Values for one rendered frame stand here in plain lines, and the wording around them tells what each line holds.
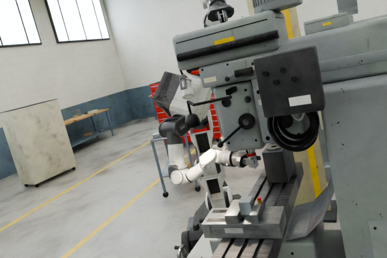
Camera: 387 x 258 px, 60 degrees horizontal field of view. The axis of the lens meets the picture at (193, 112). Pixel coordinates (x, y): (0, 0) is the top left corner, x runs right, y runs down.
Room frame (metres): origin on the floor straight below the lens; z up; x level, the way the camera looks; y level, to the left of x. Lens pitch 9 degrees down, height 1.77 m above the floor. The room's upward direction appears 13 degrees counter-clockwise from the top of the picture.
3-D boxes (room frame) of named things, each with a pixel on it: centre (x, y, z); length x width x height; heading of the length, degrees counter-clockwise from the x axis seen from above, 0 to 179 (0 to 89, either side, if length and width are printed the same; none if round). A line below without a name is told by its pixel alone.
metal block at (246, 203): (1.39, -0.14, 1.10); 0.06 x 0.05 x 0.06; 156
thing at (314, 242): (1.56, -0.23, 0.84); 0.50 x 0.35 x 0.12; 63
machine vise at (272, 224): (1.40, -0.11, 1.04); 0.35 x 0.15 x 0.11; 66
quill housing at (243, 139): (1.56, -0.23, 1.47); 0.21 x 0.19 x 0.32; 153
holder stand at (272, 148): (1.90, -0.43, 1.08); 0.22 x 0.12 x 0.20; 150
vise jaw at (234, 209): (1.41, -0.09, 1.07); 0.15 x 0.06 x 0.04; 156
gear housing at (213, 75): (1.54, -0.26, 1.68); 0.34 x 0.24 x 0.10; 63
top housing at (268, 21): (1.56, -0.24, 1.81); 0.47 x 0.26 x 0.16; 63
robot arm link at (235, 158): (1.63, -0.16, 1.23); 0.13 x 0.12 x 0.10; 134
